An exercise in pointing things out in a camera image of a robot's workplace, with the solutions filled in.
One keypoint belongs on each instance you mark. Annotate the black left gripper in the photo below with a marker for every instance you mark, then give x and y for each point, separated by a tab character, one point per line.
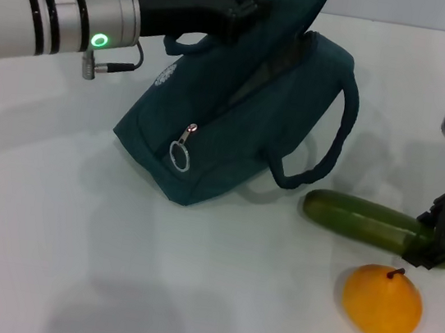
178	11

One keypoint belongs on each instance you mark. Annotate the green cucumber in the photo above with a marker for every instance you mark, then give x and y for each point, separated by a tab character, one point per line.
356	218

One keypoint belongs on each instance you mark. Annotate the orange pear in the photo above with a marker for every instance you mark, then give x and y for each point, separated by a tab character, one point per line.
381	306

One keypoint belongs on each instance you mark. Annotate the dark teal lunch bag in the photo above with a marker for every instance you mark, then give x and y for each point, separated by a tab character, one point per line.
251	137

